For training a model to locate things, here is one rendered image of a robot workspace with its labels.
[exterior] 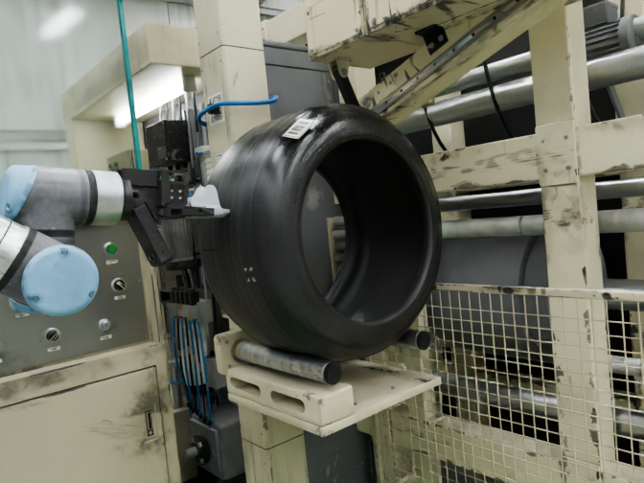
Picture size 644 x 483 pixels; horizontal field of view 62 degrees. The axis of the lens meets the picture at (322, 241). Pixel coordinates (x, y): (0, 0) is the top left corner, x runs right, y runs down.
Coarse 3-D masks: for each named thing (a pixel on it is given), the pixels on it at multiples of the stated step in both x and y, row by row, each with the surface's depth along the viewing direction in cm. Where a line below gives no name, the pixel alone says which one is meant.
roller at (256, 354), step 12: (240, 348) 128; (252, 348) 125; (264, 348) 122; (252, 360) 124; (264, 360) 120; (276, 360) 116; (288, 360) 113; (300, 360) 111; (312, 360) 108; (324, 360) 107; (288, 372) 114; (300, 372) 110; (312, 372) 107; (324, 372) 104; (336, 372) 105
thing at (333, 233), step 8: (328, 224) 170; (336, 224) 169; (344, 224) 167; (328, 232) 170; (336, 232) 168; (344, 232) 165; (336, 240) 172; (344, 240) 174; (336, 248) 170; (344, 248) 168; (336, 256) 169; (336, 264) 171; (336, 272) 171
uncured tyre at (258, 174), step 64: (256, 128) 117; (320, 128) 104; (384, 128) 116; (256, 192) 99; (384, 192) 142; (256, 256) 98; (384, 256) 144; (256, 320) 107; (320, 320) 103; (384, 320) 114
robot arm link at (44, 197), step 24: (24, 168) 79; (48, 168) 81; (0, 192) 81; (24, 192) 77; (48, 192) 79; (72, 192) 81; (96, 192) 83; (24, 216) 78; (48, 216) 79; (72, 216) 82
